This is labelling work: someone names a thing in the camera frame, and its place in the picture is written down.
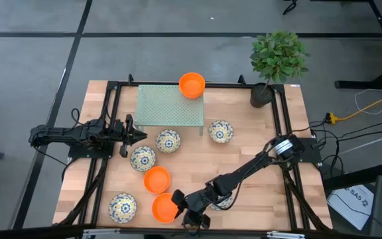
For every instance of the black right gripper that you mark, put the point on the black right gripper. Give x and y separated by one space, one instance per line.
201 202

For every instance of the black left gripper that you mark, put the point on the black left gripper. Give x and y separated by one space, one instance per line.
126 136

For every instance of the blue yellow patterned ceramic bowl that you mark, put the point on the blue yellow patterned ceramic bowl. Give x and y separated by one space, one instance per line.
221 131
167 140
143 158
122 207
219 207

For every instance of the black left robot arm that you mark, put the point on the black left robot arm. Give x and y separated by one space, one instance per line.
61 132

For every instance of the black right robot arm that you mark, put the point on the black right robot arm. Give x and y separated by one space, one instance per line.
244 171

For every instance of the green perforated metal shelf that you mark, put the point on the green perforated metal shelf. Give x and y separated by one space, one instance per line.
164 106

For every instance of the black rig beam silver brackets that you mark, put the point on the black rig beam silver brackets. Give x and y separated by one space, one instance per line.
28 232

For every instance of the green potted plant black pot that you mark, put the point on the green potted plant black pot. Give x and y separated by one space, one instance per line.
277 56

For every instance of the white printed paper sheet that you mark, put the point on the white printed paper sheet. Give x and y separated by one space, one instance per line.
347 206

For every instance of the yellow outlet block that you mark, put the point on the yellow outlet block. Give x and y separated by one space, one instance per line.
332 118

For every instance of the black diagonal floor beam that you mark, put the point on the black diagonal floor beam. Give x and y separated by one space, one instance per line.
356 177

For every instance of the black desk leg frame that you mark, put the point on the black desk leg frame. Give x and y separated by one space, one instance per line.
360 85

